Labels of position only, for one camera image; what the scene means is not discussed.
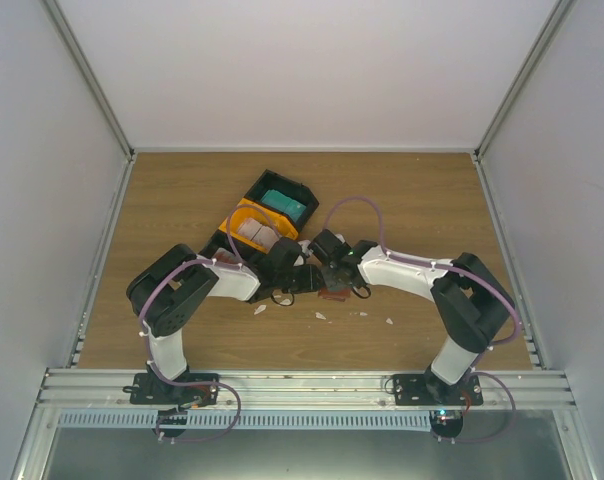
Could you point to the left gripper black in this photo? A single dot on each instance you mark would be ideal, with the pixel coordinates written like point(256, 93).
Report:
point(311, 282)

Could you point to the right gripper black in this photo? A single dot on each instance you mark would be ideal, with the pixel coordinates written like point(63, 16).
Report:
point(330, 282)

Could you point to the brown leather card holder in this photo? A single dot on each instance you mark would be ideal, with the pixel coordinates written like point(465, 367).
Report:
point(340, 295)

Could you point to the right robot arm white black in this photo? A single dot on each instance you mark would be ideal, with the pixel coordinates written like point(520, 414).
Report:
point(472, 304)

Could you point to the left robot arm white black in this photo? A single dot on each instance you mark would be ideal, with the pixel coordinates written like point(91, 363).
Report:
point(168, 293)

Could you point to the yellow bin with white cards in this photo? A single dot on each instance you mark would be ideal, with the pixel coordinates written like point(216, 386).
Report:
point(248, 209)

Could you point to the red white card stack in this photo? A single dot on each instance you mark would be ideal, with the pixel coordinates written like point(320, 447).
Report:
point(225, 256)

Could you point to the black bin with red cards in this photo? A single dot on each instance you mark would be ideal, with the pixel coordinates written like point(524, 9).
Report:
point(218, 247)

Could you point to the black bin with teal cards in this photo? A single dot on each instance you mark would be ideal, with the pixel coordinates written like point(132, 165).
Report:
point(298, 191)

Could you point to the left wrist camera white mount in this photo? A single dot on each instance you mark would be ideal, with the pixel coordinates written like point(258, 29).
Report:
point(305, 248)

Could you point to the grey slotted cable duct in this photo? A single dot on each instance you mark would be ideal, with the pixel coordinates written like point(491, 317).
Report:
point(260, 419)

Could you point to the aluminium front rail frame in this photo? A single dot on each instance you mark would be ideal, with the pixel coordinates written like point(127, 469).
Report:
point(72, 388)

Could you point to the right aluminium corner post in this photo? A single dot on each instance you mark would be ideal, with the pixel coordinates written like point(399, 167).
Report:
point(540, 46)

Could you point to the aluminium corner post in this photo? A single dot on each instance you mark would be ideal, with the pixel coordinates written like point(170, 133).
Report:
point(69, 39)
point(540, 46)

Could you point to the left aluminium corner post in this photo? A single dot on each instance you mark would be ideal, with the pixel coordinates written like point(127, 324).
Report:
point(69, 39)

